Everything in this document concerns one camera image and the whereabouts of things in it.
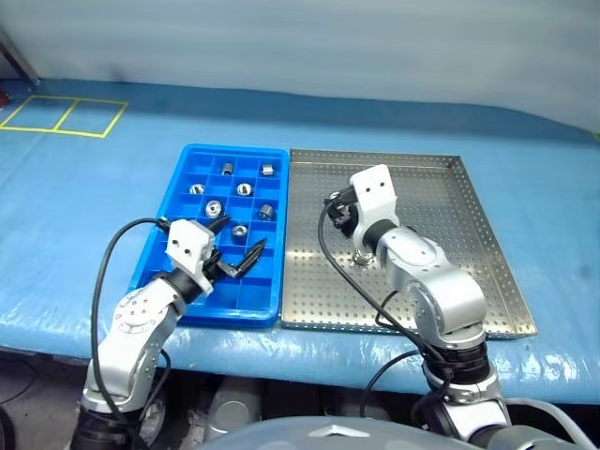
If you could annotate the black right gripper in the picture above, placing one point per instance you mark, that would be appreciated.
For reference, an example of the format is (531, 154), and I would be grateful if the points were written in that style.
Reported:
(347, 197)

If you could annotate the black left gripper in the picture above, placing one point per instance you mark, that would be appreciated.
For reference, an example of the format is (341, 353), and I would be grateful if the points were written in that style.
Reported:
(214, 267)

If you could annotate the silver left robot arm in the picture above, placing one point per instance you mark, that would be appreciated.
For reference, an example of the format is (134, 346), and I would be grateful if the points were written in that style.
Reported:
(136, 319)

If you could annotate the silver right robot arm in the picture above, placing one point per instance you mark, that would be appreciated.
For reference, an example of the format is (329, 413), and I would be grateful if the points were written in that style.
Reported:
(436, 281)

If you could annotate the blue compartment tray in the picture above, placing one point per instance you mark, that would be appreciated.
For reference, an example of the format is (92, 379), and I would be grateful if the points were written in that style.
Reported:
(253, 290)

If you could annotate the metal nut in blue tray left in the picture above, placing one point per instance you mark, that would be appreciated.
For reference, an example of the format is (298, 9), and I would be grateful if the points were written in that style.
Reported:
(196, 189)

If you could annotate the metal nut in blue tray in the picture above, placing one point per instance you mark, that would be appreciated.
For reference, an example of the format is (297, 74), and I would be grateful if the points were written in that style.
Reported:
(267, 169)
(196, 189)

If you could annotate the metal nut in blue tray top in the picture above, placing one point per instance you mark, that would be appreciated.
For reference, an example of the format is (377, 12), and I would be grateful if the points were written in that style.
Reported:
(267, 169)

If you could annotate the perforated metal tray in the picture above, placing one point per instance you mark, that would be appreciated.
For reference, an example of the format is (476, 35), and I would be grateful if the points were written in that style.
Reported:
(436, 187)

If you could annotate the grey cylinder under table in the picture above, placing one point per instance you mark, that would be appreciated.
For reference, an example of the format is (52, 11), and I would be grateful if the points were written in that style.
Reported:
(234, 408)

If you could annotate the yellow tape double rectangle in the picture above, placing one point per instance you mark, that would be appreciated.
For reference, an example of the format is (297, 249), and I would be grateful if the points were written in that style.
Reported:
(70, 133)

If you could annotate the grey robot torso cover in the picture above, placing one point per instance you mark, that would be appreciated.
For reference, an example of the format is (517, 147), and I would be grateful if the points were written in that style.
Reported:
(328, 436)

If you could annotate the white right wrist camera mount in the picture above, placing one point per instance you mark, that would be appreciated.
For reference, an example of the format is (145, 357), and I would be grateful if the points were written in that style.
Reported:
(375, 192)

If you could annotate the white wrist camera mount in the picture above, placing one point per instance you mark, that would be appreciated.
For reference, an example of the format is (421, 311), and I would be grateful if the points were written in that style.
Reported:
(187, 239)
(375, 192)

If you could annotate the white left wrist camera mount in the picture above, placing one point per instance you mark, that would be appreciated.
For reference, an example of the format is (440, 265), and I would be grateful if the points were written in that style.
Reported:
(187, 239)

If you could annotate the metal frame post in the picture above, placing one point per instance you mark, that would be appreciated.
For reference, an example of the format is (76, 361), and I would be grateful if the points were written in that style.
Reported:
(21, 61)

